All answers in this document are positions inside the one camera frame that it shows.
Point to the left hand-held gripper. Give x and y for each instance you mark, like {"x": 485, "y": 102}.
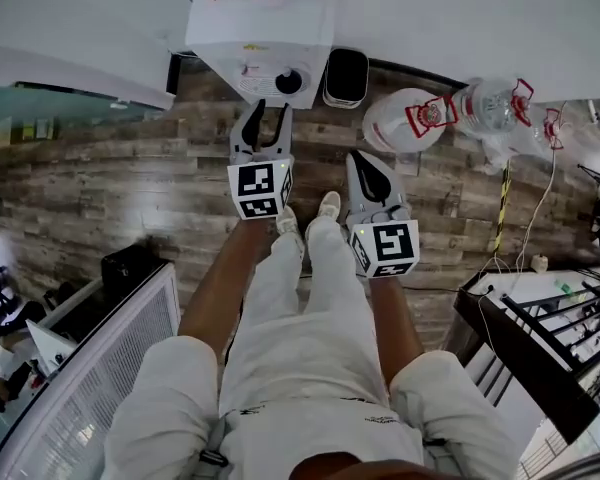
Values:
{"x": 257, "y": 183}

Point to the person's right white shoe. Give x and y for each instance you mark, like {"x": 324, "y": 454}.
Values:
{"x": 328, "y": 205}

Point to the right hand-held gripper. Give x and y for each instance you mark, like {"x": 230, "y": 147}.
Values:
{"x": 392, "y": 243}

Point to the person's white trousers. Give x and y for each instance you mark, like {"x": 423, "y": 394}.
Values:
{"x": 310, "y": 328}

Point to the person's chin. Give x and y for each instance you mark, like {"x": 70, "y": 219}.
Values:
{"x": 355, "y": 468}

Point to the black bag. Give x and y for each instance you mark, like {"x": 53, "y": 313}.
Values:
{"x": 130, "y": 265}

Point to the person's left white shoe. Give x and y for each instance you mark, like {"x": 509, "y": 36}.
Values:
{"x": 287, "y": 223}

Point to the black metal rack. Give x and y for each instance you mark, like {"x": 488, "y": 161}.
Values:
{"x": 545, "y": 323}

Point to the white power strip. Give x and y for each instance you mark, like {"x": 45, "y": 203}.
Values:
{"x": 593, "y": 112}

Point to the black slatted chair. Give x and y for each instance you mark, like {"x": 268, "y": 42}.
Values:
{"x": 492, "y": 380}

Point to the dark grey cup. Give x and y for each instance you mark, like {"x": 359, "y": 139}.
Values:
{"x": 288, "y": 81}

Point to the small white adapter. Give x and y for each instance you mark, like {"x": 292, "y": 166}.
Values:
{"x": 540, "y": 264}

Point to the person's white shirt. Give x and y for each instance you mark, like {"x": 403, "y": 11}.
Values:
{"x": 320, "y": 443}

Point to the small green bottle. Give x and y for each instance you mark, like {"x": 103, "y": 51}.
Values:
{"x": 563, "y": 287}

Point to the dark wooden table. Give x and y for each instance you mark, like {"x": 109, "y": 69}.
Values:
{"x": 520, "y": 363}

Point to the person's white shoe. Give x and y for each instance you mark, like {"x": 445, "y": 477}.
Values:
{"x": 328, "y": 205}
{"x": 287, "y": 223}

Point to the person's left forearm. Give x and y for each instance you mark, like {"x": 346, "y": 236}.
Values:
{"x": 215, "y": 298}

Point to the yellow black hazard strip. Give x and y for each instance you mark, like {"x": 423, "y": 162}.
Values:
{"x": 501, "y": 208}

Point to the white water dispenser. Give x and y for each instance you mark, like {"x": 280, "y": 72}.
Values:
{"x": 260, "y": 28}

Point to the white bin with black liner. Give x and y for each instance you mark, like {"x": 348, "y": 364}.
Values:
{"x": 346, "y": 75}

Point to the person's right forearm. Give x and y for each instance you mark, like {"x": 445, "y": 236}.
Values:
{"x": 395, "y": 328}

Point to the frosted glass door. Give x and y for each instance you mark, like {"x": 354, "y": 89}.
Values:
{"x": 65, "y": 113}

